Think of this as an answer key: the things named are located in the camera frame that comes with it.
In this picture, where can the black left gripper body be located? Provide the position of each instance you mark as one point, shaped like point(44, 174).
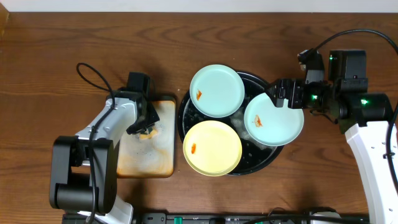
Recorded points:
point(149, 121)

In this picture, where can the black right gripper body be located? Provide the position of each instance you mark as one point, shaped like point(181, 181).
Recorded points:
point(288, 93)

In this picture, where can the orange green scrub sponge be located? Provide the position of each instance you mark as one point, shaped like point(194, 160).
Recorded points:
point(149, 133)

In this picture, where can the light blue plate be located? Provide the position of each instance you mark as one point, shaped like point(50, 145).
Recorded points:
point(270, 125)
point(217, 91)

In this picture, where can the light blue plate top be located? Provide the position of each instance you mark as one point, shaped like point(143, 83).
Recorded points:
point(217, 91)

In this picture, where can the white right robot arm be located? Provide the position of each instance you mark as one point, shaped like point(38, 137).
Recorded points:
point(363, 117)

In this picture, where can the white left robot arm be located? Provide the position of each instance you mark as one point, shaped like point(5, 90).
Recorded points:
point(83, 170)

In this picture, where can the rectangular soapy black tray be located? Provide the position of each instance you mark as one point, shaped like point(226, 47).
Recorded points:
point(150, 158)

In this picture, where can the round black tray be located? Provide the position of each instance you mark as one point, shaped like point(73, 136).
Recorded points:
point(255, 156)

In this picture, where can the yellow plate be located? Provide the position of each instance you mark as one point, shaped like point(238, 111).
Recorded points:
point(212, 148)

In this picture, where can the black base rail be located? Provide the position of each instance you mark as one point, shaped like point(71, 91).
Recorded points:
point(276, 216)

